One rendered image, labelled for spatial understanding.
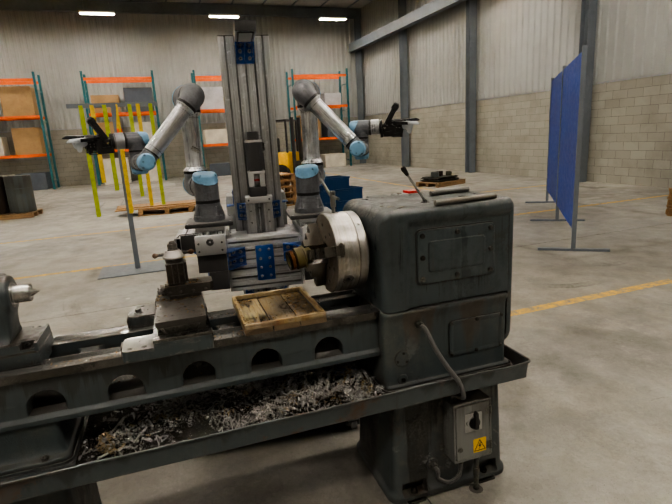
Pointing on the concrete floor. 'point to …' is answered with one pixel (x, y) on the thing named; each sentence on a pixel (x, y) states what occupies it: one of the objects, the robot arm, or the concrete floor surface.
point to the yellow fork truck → (292, 147)
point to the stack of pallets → (289, 187)
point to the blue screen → (566, 146)
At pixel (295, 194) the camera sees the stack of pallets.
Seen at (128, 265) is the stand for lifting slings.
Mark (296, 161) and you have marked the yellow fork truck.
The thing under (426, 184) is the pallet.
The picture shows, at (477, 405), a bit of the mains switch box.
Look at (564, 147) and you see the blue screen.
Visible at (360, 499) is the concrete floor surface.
